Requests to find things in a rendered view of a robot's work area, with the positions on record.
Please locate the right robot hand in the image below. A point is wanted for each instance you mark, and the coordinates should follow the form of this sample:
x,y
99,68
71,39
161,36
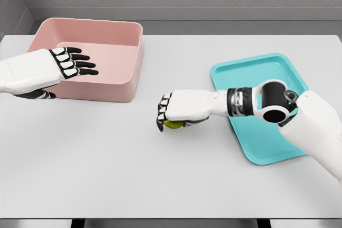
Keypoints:
x,y
187,105

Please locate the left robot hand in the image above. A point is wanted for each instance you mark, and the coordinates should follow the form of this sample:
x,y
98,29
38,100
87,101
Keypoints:
x,y
34,70

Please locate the yellow-green tennis ball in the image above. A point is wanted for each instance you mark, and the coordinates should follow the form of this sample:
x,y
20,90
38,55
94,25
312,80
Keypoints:
x,y
173,124

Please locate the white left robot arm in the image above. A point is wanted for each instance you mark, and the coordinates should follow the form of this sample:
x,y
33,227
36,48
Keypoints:
x,y
3,75

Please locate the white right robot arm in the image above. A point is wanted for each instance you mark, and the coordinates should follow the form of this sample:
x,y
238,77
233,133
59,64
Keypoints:
x,y
315,121

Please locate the pink plastic basket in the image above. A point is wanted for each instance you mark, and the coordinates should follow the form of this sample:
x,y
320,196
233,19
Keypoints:
x,y
115,59

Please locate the blue plastic tray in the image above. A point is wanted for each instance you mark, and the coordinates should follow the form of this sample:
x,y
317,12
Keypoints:
x,y
267,75

